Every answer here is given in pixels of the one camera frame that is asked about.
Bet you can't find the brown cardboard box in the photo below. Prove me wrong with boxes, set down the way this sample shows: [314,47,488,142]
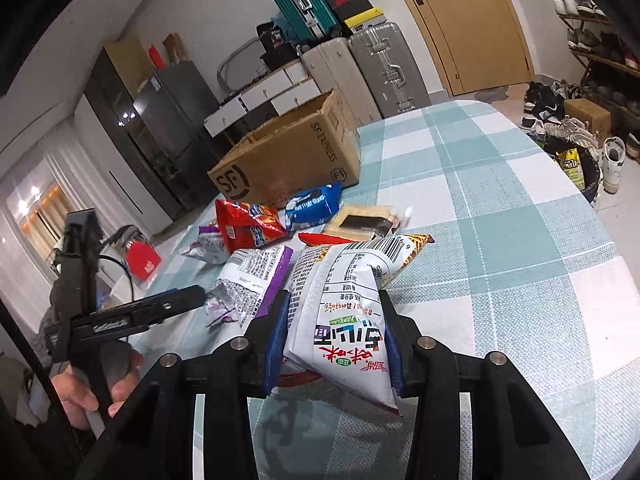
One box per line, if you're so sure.
[207,89,362,208]

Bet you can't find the small cardboard box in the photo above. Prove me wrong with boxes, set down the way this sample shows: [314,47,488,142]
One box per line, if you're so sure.
[564,98,612,136]

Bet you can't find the red chip bag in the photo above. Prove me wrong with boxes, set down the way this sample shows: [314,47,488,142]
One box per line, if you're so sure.
[215,199,290,255]

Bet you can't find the white silver snack packet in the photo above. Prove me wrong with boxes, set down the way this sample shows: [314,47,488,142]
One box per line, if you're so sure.
[206,246,295,328]

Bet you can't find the dark grey fridge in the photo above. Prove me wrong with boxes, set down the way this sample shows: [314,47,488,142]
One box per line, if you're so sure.
[132,61,236,211]

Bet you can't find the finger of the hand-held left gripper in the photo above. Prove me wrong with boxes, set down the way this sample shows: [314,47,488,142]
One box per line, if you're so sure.
[75,285,208,341]

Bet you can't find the beige curtain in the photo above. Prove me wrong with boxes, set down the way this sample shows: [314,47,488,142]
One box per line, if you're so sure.
[7,182,71,261]

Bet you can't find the white sheer curtain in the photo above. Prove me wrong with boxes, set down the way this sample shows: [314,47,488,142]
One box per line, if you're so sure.
[45,145,126,241]

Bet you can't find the yellow snack wrapper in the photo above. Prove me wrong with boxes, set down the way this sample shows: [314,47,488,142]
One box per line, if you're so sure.
[556,147,586,192]

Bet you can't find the pile of sneakers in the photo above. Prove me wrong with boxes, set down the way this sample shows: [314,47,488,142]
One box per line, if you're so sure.
[520,80,640,161]

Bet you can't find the teal plaid tablecloth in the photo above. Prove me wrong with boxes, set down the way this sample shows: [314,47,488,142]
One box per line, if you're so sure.
[107,99,633,480]

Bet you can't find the clear cracker sandwich packet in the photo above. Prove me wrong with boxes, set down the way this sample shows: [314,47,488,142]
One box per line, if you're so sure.
[322,203,413,241]

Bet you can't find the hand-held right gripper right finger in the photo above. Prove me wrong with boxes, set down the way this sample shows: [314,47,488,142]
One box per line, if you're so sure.
[377,290,593,480]

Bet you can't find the black trash bin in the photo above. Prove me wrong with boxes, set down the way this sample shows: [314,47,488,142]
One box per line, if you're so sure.
[542,134,601,206]

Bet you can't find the teal suitcase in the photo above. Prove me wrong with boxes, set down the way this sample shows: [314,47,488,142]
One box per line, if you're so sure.
[264,0,346,43]

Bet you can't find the black cable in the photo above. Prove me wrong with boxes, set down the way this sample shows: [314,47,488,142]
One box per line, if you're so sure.
[97,255,135,306]

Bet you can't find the beige suitcase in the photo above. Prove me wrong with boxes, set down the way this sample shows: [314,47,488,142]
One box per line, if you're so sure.
[300,37,383,128]

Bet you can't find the black storage box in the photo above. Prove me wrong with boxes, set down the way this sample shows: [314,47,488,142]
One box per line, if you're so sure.
[260,42,301,68]

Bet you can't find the purple white snack packet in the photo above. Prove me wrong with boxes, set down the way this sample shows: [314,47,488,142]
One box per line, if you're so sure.
[178,225,231,265]

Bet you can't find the person's left hand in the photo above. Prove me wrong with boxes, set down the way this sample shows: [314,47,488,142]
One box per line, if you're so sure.
[50,347,146,428]

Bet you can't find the white snack bag orange stripes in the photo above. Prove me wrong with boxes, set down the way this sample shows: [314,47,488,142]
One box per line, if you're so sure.
[280,232,436,413]

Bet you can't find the white desk with drawers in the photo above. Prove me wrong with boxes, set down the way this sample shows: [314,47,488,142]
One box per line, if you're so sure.
[203,62,323,138]

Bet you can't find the wooden door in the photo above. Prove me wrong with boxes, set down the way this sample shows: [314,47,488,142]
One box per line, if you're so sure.
[378,0,533,97]

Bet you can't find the brown paper bag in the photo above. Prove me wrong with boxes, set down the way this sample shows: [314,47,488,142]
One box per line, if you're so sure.
[162,33,188,63]

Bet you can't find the shoe rack with shoes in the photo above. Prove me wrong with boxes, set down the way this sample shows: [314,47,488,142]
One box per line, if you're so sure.
[532,0,640,106]

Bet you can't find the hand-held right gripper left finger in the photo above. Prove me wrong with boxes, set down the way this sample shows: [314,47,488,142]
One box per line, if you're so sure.
[85,287,293,480]

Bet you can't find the red pouch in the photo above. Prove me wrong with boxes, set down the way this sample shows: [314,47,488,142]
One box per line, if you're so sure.
[125,241,162,283]

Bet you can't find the tall flat cardboard box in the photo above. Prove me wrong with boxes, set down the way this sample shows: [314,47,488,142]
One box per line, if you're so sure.
[103,37,156,93]

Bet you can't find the grey oval frame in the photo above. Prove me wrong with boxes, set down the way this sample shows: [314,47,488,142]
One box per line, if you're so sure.
[217,40,266,93]

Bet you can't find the silver suitcase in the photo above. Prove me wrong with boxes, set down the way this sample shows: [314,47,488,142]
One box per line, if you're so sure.
[348,22,432,118]

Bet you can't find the dark glass cabinet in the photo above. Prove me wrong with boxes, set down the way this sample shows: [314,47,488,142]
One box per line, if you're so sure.
[82,47,183,221]

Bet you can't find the blue cookie packet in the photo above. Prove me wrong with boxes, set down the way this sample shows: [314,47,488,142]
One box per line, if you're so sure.
[284,181,343,231]

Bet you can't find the white high-top sneaker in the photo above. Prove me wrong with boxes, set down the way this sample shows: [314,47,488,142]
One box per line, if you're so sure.
[600,136,627,193]

